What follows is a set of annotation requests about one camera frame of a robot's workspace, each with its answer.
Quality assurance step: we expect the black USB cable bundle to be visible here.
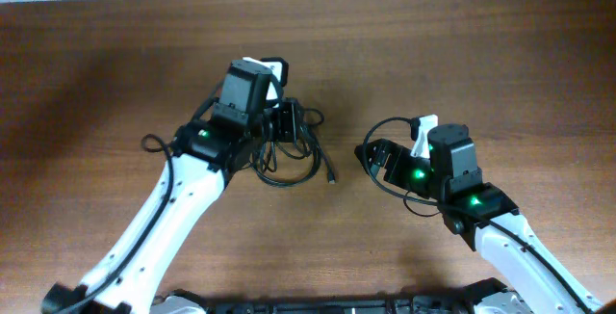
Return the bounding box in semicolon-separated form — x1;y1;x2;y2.
249;104;337;189

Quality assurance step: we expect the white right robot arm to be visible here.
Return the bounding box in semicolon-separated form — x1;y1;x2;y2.
355;131;615;313

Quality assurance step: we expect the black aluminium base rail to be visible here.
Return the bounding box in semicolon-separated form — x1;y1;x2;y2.
150;277;532;314

